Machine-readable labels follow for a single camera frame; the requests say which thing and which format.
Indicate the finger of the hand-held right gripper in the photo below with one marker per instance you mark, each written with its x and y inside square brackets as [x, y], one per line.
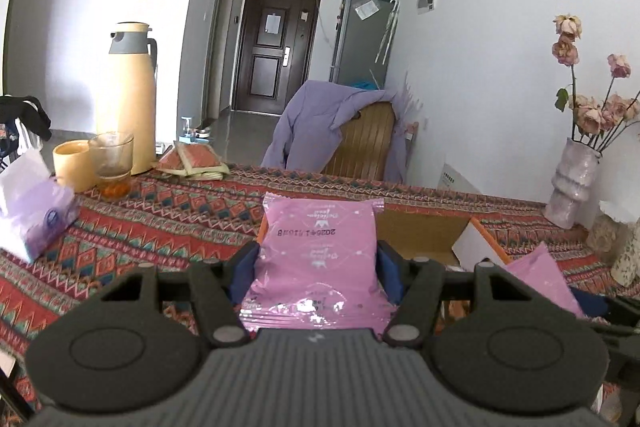
[592, 302]

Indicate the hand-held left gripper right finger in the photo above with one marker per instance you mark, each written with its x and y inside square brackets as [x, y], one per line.
[391, 274]

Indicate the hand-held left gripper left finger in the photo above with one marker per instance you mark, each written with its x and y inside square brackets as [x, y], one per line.
[243, 269]

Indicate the pink snack packet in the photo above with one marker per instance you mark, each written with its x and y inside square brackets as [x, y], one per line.
[545, 277]
[315, 257]

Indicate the orange cardboard box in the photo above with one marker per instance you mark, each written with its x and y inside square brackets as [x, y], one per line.
[425, 232]

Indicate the speckled jar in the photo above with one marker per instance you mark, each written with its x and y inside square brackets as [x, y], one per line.
[630, 259]

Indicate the red patterned tablecloth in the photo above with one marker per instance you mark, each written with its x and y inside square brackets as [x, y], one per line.
[150, 217]

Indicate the white printed board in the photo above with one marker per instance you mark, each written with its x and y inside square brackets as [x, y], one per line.
[452, 179]

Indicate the pale ribbed vase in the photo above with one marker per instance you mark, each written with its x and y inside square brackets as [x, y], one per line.
[572, 187]

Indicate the folded red patterned cloth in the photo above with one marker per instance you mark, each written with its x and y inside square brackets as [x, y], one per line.
[192, 159]

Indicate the wooden chair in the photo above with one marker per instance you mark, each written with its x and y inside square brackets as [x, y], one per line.
[362, 144]

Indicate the purple jacket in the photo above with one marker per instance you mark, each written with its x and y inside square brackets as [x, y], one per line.
[310, 122]

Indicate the glass cup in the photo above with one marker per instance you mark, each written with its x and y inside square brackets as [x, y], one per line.
[112, 157]

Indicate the bunch of dried roses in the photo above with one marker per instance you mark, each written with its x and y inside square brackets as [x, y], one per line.
[590, 114]

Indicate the yellow thermos jug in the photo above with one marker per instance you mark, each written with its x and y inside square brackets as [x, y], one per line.
[127, 107]

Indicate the yellow cup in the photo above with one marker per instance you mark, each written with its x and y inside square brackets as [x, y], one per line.
[72, 164]

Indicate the purple tissue pack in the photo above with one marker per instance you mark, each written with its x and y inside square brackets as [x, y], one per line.
[35, 219]

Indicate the dark brown door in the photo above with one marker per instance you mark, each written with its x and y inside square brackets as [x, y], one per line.
[275, 52]

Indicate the grey refrigerator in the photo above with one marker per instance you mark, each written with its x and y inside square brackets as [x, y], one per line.
[360, 42]

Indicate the white umbrella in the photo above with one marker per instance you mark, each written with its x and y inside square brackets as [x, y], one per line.
[387, 32]

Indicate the paper note on refrigerator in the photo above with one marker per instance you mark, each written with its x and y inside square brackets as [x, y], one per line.
[367, 9]

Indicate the black bag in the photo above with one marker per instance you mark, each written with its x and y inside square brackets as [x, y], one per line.
[25, 114]

